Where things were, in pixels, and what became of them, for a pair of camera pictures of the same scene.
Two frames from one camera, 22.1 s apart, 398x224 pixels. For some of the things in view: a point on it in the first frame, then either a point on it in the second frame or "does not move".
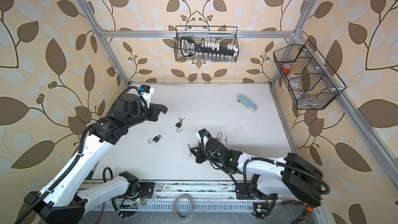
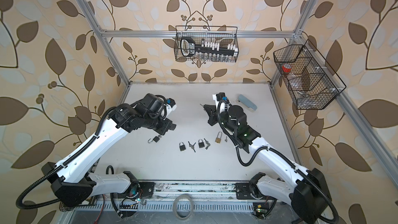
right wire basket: (312, 82) does not move
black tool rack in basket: (188, 46) does not move
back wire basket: (197, 43) does not move
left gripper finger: (162, 108) → (172, 126)
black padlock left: (156, 139) does not move
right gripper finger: (199, 149) → (210, 108)
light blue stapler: (246, 102) does not move
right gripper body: (208, 155) → (216, 112)
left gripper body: (152, 116) → (165, 123)
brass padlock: (219, 139) does not move
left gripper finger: (158, 106) → (166, 129)
